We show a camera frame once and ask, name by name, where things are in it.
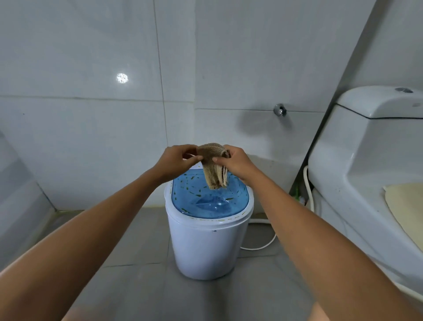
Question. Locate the person's right hand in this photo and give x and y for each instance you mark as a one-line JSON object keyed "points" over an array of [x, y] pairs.
{"points": [[239, 162]]}

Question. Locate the green toilet brush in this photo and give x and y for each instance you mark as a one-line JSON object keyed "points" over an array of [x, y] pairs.
{"points": [[298, 195]]}

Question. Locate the white mini washing machine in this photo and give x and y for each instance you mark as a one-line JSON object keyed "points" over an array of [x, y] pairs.
{"points": [[207, 244]]}

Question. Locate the white toilet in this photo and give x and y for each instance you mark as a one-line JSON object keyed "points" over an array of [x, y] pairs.
{"points": [[370, 178]]}

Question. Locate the chrome wall water valve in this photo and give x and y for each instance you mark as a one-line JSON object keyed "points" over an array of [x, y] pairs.
{"points": [[280, 109]]}

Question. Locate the blue translucent washer lid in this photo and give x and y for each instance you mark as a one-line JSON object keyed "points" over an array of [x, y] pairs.
{"points": [[209, 201]]}

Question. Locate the beige toilet seat cover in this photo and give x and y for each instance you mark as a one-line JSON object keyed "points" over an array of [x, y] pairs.
{"points": [[405, 208]]}

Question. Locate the person's right forearm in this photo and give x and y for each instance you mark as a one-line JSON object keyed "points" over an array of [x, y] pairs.
{"points": [[317, 251]]}

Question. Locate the person's left forearm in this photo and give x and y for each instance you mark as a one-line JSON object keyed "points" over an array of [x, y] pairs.
{"points": [[82, 244]]}

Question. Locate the chrome flush button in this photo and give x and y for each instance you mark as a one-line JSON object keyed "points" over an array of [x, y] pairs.
{"points": [[403, 89]]}

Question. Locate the person's left hand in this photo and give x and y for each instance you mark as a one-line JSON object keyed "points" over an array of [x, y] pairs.
{"points": [[171, 162]]}

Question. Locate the person's right thumb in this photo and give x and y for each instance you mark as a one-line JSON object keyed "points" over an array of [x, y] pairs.
{"points": [[220, 160]]}

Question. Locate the brown knitted cloth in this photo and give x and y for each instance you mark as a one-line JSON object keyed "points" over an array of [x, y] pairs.
{"points": [[214, 167]]}

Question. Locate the person's left thumb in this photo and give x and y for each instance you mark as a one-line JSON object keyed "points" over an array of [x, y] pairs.
{"points": [[193, 160]]}

